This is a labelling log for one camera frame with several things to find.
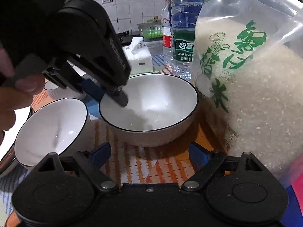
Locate white bowl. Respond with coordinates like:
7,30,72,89
99,74,199,147
14,98,94,170
44,80,86,100

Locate white sun plate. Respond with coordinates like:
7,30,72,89
0,106,34,178

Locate person's hand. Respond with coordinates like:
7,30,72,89
0,48,46,132

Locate checkered tablecloth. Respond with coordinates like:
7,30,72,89
0,54,228,227

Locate white tissue box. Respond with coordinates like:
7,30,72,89
122,37,154,75

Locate black gas stove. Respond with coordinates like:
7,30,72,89
116,31,141,47

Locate green dish basket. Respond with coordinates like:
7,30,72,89
138,22,162,42

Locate red label water bottle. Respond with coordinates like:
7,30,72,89
161,0,173,67

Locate green label water bottle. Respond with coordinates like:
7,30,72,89
170,0,203,81

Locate clear bag of rice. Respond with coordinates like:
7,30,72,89
192,0,302,187

